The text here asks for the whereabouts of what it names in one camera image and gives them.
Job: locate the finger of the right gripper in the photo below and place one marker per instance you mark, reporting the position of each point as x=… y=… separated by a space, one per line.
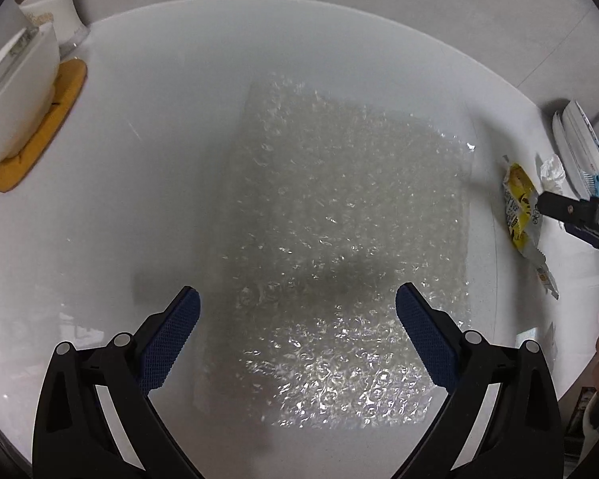
x=585 y=232
x=566 y=210

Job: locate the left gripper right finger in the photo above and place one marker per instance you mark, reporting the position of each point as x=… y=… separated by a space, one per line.
x=500 y=418

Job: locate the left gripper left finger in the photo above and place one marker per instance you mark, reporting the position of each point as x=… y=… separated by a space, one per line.
x=95 y=418

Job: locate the white tissue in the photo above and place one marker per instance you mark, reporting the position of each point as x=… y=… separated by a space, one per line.
x=552 y=174

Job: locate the yellow white snack bag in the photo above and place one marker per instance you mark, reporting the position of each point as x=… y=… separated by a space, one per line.
x=522 y=216

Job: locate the bubble wrap sheet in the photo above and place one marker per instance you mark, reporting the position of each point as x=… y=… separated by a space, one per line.
x=326 y=207

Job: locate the blue patterned bowl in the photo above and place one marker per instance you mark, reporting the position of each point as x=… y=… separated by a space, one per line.
x=583 y=148

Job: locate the small torn wrapper strip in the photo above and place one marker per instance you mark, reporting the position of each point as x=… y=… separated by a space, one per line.
x=545 y=276

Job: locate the blue patterned plate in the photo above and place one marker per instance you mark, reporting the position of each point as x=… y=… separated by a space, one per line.
x=566 y=154

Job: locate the stacked white bowls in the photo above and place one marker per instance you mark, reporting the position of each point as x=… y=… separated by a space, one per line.
x=26 y=85

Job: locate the wooden round trivet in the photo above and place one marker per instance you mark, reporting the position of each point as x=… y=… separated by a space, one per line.
x=68 y=85

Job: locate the white vase cup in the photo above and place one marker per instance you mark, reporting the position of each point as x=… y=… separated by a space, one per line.
x=69 y=29

